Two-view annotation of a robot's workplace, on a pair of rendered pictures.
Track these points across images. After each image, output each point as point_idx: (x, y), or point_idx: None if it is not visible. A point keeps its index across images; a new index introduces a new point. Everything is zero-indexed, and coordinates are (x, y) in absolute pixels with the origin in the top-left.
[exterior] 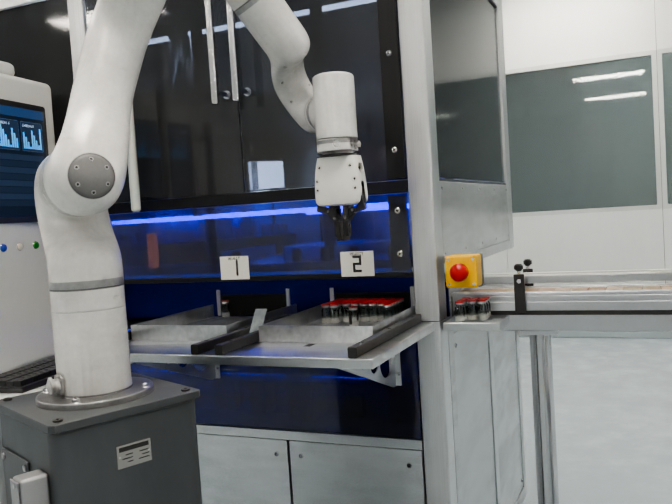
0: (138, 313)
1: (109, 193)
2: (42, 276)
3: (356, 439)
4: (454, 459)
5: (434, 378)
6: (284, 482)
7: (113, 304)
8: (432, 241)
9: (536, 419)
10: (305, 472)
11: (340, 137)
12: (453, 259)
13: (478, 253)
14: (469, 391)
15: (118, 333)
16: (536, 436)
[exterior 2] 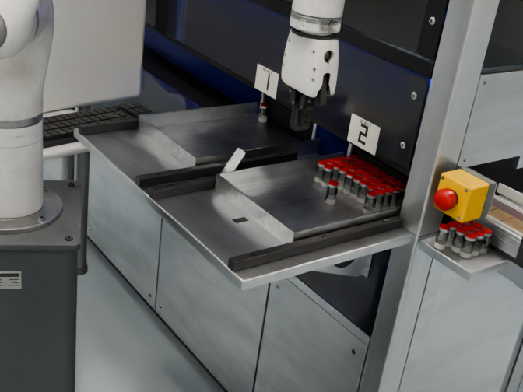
0: (205, 79)
1: (0, 48)
2: (114, 24)
3: (321, 300)
4: (401, 368)
5: (396, 288)
6: (262, 299)
7: (15, 144)
8: (436, 148)
9: (505, 375)
10: (278, 302)
11: (308, 16)
12: (448, 180)
13: (488, 182)
14: (472, 302)
15: (19, 169)
16: (500, 390)
